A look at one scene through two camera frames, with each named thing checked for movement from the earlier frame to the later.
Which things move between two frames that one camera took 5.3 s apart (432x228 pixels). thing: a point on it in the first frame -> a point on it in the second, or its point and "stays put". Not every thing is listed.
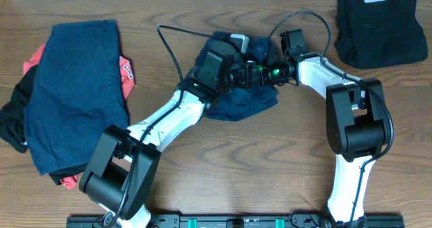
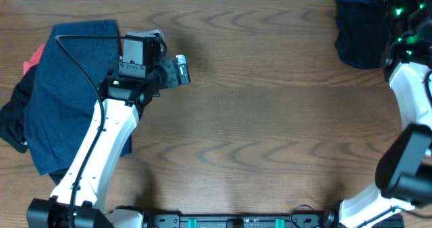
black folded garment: (379, 32) stays put
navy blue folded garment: (76, 94) stays put
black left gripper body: (246, 77) -> (172, 80)
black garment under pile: (12, 119) stays put
